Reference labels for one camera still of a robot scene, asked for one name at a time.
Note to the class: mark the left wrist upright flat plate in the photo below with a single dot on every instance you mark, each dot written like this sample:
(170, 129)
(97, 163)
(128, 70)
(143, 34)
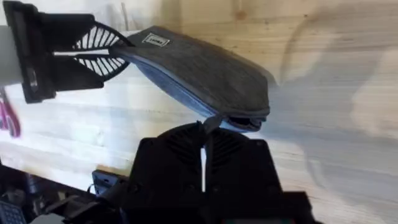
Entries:
(7, 56)

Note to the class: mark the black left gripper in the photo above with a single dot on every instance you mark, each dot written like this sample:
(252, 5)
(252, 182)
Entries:
(34, 56)

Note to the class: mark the grey blue soft zip bag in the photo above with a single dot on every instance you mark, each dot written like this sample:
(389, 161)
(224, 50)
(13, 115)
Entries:
(202, 71)

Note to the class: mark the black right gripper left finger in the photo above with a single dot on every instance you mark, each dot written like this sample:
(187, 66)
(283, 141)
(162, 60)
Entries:
(168, 168)

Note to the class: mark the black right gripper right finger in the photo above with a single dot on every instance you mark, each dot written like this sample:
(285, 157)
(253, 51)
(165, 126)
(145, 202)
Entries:
(239, 168)

